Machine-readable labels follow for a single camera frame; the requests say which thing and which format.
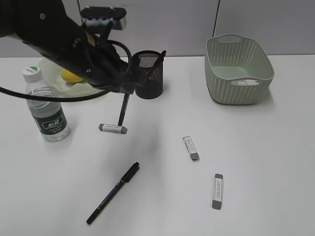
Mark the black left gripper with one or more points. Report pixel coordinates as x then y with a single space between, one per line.
109 72

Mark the black marker pen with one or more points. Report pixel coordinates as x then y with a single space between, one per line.
157 63
123 109
124 179

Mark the yellow mango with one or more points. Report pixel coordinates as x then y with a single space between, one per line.
70 77

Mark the clear water bottle green label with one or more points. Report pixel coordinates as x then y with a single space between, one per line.
48 116

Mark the grey white eraser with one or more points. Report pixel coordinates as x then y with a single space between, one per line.
112 128
217 192
191 148

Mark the white waste paper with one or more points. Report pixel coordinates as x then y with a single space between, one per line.
245 82

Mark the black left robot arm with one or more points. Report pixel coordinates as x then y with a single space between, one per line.
45 26

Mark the black mesh pen holder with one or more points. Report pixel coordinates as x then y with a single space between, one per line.
149 88

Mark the pale green wavy glass plate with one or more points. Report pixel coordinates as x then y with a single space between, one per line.
53 76

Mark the pale green woven plastic basket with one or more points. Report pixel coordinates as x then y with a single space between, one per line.
230 57

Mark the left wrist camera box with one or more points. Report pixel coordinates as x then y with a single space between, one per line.
99 17

